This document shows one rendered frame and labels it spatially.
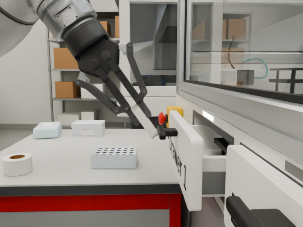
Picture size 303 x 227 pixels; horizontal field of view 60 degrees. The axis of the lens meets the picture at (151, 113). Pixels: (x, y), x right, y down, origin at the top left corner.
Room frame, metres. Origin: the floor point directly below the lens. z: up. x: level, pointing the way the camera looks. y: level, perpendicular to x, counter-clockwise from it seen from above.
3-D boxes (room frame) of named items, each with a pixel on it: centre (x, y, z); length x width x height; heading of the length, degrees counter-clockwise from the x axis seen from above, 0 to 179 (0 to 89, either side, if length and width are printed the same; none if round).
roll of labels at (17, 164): (0.67, 0.35, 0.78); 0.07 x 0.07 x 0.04
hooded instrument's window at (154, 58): (2.22, -0.38, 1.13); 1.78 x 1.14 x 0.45; 2
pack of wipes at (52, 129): (1.09, 0.44, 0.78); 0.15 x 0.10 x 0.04; 12
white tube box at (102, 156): (0.73, 0.11, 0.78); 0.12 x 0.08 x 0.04; 91
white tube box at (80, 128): (1.11, 0.27, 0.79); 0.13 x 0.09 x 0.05; 92
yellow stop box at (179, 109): (0.83, -0.07, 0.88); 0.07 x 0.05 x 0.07; 2
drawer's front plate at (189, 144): (0.50, -0.06, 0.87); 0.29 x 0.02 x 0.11; 2
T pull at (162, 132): (0.49, -0.03, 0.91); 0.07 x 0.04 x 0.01; 2
